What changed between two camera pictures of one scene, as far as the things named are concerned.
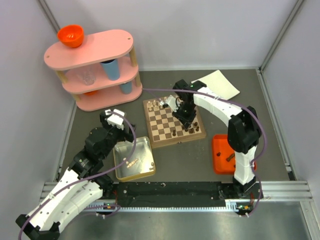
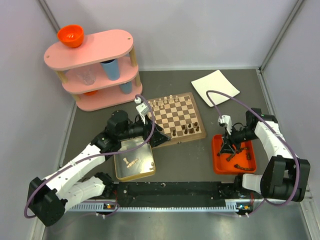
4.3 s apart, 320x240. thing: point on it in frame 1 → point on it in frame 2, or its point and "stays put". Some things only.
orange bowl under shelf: (94, 92) stays put
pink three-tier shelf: (101, 73) stays put
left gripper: (125, 136) → (157, 137)
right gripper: (186, 121) → (229, 141)
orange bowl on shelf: (71, 35) stays put
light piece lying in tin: (132, 163) stays put
